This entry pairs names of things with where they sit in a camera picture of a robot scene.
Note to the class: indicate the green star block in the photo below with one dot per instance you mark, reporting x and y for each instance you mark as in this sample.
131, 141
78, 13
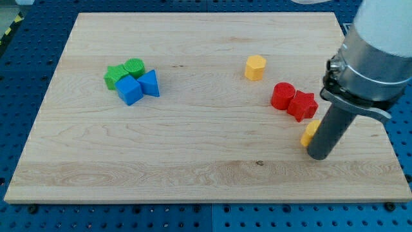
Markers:
114, 74

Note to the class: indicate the green cylinder block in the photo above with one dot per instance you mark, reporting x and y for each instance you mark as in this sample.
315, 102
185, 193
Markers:
135, 67

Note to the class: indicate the blue triangle block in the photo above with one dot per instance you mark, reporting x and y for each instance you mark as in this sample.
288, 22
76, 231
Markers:
149, 84

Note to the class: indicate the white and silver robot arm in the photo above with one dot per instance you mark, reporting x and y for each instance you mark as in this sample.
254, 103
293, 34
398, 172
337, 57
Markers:
372, 67

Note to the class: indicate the yellow heart block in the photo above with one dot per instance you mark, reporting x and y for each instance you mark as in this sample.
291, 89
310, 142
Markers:
309, 132

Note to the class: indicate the light wooden board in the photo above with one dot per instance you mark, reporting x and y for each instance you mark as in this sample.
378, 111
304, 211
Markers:
212, 135

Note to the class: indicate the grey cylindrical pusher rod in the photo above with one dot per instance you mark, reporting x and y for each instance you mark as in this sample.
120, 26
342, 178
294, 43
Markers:
332, 127

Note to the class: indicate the red cylinder block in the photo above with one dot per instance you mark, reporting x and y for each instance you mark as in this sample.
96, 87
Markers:
282, 95

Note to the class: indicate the red star block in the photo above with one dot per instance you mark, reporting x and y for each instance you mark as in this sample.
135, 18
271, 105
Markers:
302, 106

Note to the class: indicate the blue cube block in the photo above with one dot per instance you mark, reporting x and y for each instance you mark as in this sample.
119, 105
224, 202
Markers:
129, 90

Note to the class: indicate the yellow hexagon block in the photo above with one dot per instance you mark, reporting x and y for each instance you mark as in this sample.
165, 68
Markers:
255, 67

